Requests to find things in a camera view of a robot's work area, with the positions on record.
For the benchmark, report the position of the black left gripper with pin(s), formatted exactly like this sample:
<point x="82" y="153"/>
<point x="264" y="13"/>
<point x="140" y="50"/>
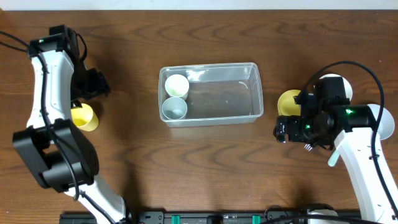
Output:
<point x="101" y="85"/>

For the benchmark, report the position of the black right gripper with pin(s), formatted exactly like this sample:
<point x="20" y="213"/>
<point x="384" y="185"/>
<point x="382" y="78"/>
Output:
<point x="296" y="122"/>

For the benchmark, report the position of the yellow plastic bowl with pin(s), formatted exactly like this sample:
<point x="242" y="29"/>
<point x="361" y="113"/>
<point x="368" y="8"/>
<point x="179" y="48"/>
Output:
<point x="287" y="102"/>

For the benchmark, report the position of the yellow plastic cup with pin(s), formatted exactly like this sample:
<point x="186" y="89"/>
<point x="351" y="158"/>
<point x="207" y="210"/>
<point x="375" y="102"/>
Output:
<point x="85" y="118"/>

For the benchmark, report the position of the grey plastic cup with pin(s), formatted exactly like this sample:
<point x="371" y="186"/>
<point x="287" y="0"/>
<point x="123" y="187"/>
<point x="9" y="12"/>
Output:
<point x="174" y="108"/>

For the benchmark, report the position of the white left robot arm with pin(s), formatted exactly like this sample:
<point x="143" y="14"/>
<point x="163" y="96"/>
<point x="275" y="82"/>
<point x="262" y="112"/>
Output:
<point x="56" y="152"/>

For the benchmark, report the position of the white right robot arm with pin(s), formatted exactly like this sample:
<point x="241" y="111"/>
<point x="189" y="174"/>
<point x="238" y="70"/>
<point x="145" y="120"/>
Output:
<point x="356" y="132"/>

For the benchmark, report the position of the clear plastic container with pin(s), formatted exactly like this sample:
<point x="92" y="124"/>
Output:
<point x="219" y="93"/>

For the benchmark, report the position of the white plastic fork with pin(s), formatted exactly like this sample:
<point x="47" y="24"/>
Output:
<point x="308" y="147"/>

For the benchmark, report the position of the mint green plastic spoon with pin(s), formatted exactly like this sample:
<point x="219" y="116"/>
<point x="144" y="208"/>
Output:
<point x="334" y="158"/>

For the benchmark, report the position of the white plastic bowl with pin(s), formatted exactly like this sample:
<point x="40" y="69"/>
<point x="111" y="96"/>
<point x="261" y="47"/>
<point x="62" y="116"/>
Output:
<point x="387" y="123"/>
<point x="347" y="86"/>

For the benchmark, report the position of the white plastic cup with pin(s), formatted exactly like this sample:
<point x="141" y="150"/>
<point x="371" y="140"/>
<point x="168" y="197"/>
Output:
<point x="177" y="86"/>

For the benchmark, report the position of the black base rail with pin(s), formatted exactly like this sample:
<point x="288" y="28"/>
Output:
<point x="203" y="218"/>

